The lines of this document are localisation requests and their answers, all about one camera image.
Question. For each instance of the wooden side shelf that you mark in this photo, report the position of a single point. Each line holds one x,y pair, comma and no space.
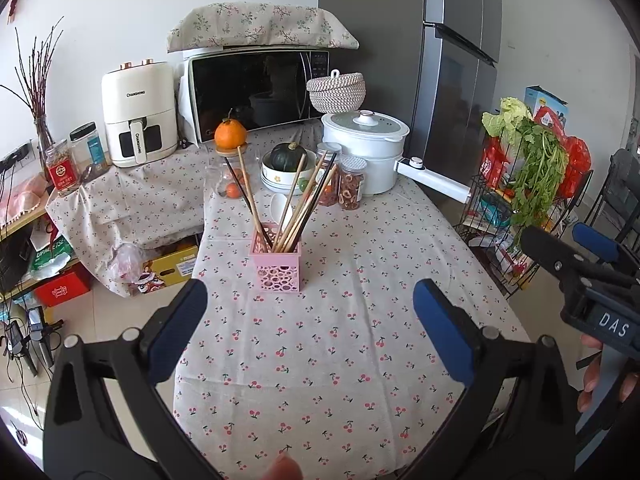
32,249

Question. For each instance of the woven white basket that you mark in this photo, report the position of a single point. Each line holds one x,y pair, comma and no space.
337,93

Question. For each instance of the red label glass jar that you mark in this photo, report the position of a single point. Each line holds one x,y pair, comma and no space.
61,168

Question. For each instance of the black microwave oven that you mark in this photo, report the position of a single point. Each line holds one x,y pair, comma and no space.
260,87

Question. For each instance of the long wooden chopstick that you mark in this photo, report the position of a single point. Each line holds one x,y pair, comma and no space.
253,209

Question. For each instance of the red snack package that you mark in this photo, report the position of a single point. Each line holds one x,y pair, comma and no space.
493,163

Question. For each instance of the red box on floor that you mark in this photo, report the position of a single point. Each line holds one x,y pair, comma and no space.
74,282

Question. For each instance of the white bowl green knob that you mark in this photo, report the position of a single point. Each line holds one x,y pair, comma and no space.
281,181

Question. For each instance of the green kabocha squash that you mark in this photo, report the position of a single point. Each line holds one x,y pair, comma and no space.
285,157

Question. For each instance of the napa cabbage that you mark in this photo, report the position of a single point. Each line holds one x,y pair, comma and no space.
511,115

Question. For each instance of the large orange fruit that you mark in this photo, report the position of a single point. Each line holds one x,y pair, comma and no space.
230,134

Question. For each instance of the red plastic bag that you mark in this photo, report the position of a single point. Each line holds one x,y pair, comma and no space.
578,154

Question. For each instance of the blue label glass jar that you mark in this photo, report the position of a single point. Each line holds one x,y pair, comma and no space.
88,152

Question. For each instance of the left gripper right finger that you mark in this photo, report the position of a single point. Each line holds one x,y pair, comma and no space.
516,416

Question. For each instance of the black wire rack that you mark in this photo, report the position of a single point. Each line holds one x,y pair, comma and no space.
485,226

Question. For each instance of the green leafy vegetables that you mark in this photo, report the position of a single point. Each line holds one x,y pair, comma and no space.
540,175

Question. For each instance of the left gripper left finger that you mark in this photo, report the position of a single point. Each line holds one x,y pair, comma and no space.
83,437

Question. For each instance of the yellow cardboard box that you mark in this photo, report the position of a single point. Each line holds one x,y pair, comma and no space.
171,269

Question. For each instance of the cream air fryer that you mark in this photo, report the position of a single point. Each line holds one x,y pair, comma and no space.
138,103

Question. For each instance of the jar of dried fruit rings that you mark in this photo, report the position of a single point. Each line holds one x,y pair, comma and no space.
352,175

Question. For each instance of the grey refrigerator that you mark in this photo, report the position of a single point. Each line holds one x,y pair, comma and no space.
432,64

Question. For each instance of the pink perforated utensil holder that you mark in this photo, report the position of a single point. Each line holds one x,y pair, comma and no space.
275,271

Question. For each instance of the floral microwave cover cloth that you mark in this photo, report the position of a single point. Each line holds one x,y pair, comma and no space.
245,24

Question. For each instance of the clear plastic bag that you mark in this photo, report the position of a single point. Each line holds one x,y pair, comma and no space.
125,268

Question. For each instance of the blue cardboard box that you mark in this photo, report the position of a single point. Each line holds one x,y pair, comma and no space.
545,102

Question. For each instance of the cherry print tablecloth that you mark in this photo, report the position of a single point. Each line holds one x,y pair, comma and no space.
340,375

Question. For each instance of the jar of red berries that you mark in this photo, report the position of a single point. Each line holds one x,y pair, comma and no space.
328,175

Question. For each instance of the white plastic spoon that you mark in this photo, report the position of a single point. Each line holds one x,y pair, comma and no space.
281,210

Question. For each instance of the black chopstick gold band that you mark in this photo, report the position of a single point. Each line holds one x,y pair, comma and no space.
247,204

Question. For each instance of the glass jar with tangerines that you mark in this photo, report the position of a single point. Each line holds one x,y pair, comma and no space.
227,171

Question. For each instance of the white electric cooking pot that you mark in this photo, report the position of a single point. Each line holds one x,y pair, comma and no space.
379,139

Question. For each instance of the dried twig branches vase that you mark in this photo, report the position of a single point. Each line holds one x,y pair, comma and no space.
32,71

